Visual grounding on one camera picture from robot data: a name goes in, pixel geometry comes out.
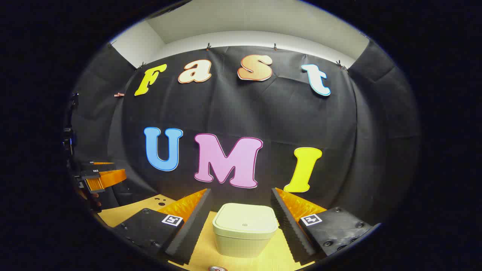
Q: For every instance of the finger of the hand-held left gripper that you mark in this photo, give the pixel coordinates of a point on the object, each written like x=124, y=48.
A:
x=107, y=178
x=92, y=164

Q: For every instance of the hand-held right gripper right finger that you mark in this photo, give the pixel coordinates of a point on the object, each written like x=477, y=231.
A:
x=288, y=229

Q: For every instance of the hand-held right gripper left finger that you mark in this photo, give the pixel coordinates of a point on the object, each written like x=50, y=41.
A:
x=194, y=229

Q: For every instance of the green desktop garbage bin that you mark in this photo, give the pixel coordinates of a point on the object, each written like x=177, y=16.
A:
x=244, y=233

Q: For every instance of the red pop can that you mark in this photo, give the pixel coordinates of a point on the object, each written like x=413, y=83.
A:
x=217, y=268

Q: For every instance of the wooden desktop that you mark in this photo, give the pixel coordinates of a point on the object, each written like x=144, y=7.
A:
x=124, y=213

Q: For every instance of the black backdrop cloth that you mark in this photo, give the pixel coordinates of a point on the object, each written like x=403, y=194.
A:
x=263, y=113

